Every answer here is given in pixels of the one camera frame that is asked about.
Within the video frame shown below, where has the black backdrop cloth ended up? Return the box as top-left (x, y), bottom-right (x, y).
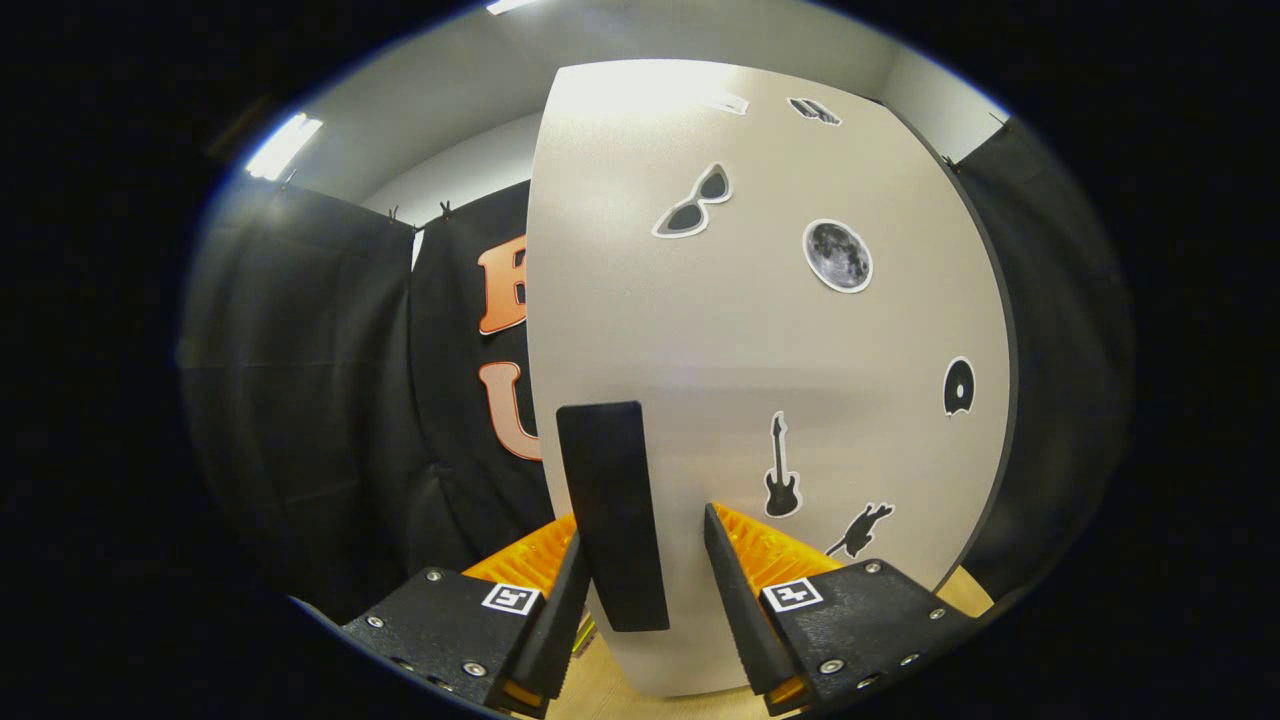
top-left (180, 115), bottom-right (1136, 621)

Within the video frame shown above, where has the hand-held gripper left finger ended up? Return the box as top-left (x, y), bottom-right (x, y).
top-left (340, 515), bottom-right (593, 719)

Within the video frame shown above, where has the beige shoe cabinet door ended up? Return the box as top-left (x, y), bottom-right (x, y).
top-left (525, 58), bottom-right (1015, 698)

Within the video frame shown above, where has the black door handle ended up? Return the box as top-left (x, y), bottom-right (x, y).
top-left (556, 401), bottom-right (671, 633)

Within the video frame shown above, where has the long ceiling light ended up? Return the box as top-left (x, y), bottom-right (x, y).
top-left (245, 113), bottom-right (324, 182)

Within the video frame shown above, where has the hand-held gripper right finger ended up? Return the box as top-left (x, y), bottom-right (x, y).
top-left (703, 502), bottom-right (981, 716)

